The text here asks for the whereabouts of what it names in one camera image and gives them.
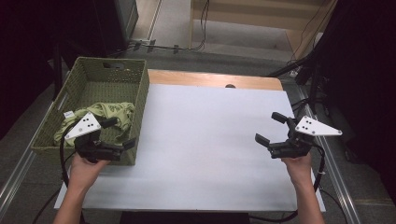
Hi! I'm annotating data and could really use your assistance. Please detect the hanging black cables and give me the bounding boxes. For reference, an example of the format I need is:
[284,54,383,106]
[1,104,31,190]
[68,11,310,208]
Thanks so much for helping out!
[190,0,211,52]

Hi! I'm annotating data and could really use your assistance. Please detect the person's dark clothing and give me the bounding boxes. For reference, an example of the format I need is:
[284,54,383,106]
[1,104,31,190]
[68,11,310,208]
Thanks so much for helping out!
[119,211,251,224]

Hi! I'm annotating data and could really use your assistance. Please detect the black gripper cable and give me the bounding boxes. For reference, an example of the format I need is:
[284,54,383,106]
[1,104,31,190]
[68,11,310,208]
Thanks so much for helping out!
[247,141,327,224]
[32,122,79,224]

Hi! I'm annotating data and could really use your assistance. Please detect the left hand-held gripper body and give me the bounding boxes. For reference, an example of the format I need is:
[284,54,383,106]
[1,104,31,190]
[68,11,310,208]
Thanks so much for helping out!
[64,111,124,163]

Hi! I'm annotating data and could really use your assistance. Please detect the light wooden furniture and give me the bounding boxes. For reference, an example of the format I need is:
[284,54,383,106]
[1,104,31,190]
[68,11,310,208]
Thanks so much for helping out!
[188,0,339,61]

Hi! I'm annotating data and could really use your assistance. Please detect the person's right hand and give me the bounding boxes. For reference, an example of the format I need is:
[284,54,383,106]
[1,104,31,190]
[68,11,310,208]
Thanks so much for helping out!
[280,151,314,188]

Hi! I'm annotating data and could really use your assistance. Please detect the green woven basket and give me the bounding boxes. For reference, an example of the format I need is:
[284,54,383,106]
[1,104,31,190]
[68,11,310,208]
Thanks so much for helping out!
[31,56,150,167]

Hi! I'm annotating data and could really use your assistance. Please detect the black upright post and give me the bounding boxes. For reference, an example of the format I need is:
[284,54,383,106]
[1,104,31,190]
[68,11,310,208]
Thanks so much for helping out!
[51,40,64,101]

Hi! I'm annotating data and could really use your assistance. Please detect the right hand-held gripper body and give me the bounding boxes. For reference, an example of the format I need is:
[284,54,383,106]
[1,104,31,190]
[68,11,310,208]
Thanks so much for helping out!
[267,115,344,160]

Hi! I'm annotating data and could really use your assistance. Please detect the aluminium rail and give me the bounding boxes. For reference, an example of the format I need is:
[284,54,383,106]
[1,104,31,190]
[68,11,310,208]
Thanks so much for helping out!
[297,87,362,224]
[0,70,72,217]

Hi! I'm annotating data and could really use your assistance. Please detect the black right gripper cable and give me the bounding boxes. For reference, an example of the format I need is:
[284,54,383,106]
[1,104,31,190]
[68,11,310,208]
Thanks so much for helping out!
[247,141,327,224]

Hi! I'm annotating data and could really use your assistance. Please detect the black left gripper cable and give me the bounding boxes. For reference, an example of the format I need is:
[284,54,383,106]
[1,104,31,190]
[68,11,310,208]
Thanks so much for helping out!
[32,122,79,224]

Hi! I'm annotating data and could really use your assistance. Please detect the green patterned cloth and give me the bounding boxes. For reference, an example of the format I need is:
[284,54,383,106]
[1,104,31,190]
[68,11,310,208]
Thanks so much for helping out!
[53,101,136,147]

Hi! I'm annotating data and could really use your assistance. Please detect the white table sheet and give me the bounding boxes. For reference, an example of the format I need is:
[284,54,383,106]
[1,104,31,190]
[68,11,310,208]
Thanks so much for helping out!
[54,83,327,213]

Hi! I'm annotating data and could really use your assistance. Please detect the person's left hand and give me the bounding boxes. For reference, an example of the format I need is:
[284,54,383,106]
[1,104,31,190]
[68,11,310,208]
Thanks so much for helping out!
[67,152,110,190]

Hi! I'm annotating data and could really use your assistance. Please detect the dark monitor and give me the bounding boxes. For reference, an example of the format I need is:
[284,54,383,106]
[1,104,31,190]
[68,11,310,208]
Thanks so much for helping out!
[112,0,140,41]

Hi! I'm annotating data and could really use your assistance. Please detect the dark curtain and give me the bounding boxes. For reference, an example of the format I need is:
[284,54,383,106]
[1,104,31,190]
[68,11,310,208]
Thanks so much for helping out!
[311,0,396,203]
[0,0,129,139]

